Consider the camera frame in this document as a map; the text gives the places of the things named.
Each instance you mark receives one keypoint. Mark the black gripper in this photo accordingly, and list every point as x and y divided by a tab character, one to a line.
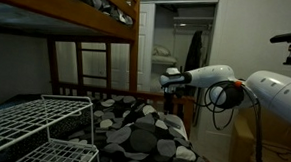
168	99

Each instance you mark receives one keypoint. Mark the black spotted comforter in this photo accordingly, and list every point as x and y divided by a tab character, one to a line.
138	144

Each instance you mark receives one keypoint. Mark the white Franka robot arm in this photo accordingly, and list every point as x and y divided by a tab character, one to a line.
278	94

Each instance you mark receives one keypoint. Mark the spotted comforter on bunk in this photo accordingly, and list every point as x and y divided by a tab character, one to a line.
99	1

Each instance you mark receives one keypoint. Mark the white mattress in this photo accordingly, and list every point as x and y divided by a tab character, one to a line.
179	126

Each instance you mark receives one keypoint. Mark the white folded pillows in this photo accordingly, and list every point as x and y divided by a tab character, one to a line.
162	53

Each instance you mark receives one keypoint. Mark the dark hanging coat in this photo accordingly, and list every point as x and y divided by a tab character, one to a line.
193	50

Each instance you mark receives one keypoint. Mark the white closet door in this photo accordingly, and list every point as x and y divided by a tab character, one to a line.
145	47

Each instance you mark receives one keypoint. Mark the mustard yellow armchair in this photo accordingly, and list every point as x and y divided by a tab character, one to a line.
278	154

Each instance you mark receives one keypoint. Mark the dark blanket pile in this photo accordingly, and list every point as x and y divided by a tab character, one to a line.
17	101

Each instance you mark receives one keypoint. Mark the wooden bunk bed frame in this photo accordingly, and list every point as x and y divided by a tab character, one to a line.
72	10

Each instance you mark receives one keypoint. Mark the black stereo camera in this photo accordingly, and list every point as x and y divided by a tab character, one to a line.
288	36

